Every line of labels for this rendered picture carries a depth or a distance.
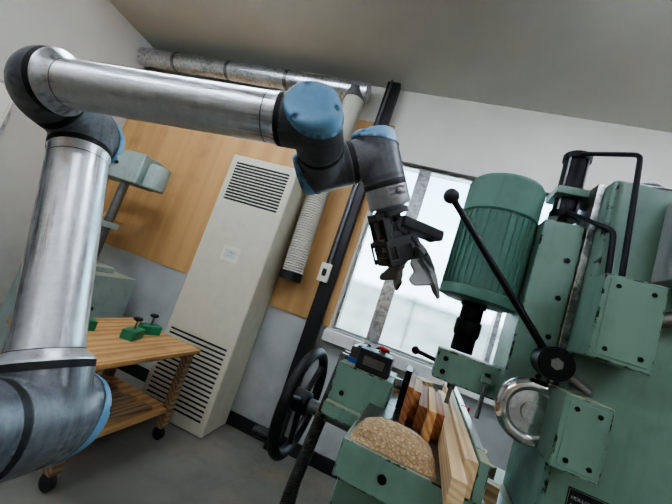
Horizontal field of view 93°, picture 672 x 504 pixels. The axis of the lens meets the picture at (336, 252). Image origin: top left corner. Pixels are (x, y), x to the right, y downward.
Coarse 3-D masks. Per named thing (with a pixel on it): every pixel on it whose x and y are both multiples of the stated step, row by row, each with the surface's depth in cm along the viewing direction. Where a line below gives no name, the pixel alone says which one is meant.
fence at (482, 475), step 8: (456, 400) 81; (472, 440) 53; (480, 456) 47; (480, 464) 45; (488, 464) 45; (480, 472) 45; (488, 472) 45; (480, 480) 45; (480, 488) 45; (472, 496) 45; (480, 496) 44
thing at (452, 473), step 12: (444, 396) 86; (444, 420) 64; (444, 432) 57; (444, 444) 54; (456, 444) 53; (444, 456) 50; (456, 456) 48; (444, 468) 47; (456, 468) 44; (444, 480) 45; (456, 480) 40; (444, 492) 42; (456, 492) 40
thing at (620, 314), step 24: (600, 288) 56; (624, 288) 54; (648, 288) 53; (600, 312) 55; (624, 312) 54; (648, 312) 53; (576, 336) 60; (600, 336) 54; (624, 336) 53; (648, 336) 52; (600, 360) 55; (624, 360) 52; (648, 360) 51
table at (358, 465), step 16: (336, 416) 72; (352, 416) 71; (368, 416) 64; (384, 416) 67; (416, 432) 64; (352, 448) 50; (368, 448) 50; (432, 448) 58; (336, 464) 50; (352, 464) 50; (368, 464) 49; (384, 464) 48; (400, 464) 48; (352, 480) 49; (368, 480) 49; (384, 480) 48; (400, 480) 47; (416, 480) 47; (432, 480) 47; (384, 496) 48; (400, 496) 47; (416, 496) 46; (432, 496) 46
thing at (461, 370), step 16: (448, 352) 74; (432, 368) 77; (448, 368) 73; (464, 368) 72; (480, 368) 72; (496, 368) 71; (448, 384) 75; (464, 384) 72; (480, 384) 71; (496, 384) 70
